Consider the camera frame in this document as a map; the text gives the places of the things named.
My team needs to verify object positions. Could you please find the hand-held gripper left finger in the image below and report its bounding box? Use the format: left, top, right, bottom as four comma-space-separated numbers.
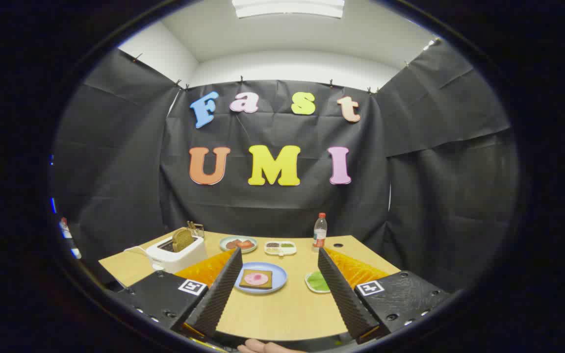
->
116, 247, 244, 340

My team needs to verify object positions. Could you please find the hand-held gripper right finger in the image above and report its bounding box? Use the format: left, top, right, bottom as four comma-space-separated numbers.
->
318, 247, 452, 345

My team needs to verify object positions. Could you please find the green lettuce leaf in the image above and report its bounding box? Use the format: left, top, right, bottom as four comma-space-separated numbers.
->
307, 272, 331, 291

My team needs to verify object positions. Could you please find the brown toast bread slice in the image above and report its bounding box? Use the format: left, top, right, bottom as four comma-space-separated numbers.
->
172, 228, 196, 252

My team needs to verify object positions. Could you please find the brown bread slice with ham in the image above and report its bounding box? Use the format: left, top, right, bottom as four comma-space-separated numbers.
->
239, 269, 273, 290

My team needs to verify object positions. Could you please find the small white square plate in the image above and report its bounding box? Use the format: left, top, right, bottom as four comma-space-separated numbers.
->
305, 271, 332, 294

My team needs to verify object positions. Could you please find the pale green plate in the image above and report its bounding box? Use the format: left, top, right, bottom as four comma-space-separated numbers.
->
219, 236, 258, 254

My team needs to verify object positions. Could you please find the white toaster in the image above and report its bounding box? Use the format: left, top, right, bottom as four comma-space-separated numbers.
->
146, 234, 208, 274

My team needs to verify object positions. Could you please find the blue plate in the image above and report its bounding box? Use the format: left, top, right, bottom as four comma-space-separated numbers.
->
234, 262, 288, 295

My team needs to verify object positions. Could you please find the clear plastic water bottle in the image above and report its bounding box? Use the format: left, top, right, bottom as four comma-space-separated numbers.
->
312, 212, 328, 252

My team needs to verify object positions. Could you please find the white divided seed tray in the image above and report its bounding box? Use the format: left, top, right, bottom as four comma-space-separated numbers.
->
264, 241, 297, 257

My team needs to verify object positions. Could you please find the black backdrop cloth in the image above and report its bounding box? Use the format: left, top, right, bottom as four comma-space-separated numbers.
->
52, 39, 521, 295

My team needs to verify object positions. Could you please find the ceiling light panel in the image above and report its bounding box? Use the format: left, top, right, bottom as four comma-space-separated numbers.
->
231, 0, 346, 19

